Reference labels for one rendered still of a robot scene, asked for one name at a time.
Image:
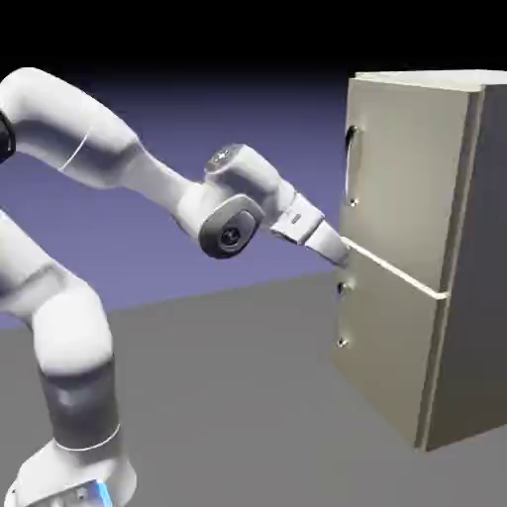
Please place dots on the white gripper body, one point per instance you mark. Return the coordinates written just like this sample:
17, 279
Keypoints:
325, 239

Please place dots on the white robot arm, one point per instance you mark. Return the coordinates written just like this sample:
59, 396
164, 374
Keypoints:
99, 150

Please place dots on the tall beige cabinet door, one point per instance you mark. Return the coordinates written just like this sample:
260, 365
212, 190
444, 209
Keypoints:
404, 178

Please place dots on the short beige cabinet door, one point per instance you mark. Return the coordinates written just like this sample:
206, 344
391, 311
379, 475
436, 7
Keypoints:
388, 340

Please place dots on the beige cabinet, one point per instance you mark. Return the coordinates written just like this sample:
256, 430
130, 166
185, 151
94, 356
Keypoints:
467, 253

